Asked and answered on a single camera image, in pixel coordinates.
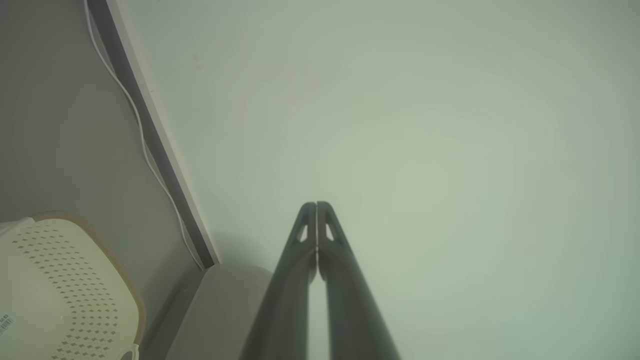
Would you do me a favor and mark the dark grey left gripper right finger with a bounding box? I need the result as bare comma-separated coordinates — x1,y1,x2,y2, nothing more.
317,201,402,360

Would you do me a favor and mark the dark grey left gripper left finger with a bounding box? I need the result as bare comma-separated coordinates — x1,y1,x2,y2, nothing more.
240,202,318,360

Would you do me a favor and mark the cream perforated laundry basket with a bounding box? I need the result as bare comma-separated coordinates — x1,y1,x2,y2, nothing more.
0,210,147,360

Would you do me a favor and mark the black baseboard strip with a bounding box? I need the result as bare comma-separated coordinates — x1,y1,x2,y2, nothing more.
89,0,217,270

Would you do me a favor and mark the thin white floor cable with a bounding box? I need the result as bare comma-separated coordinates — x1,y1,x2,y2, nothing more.
83,0,205,270

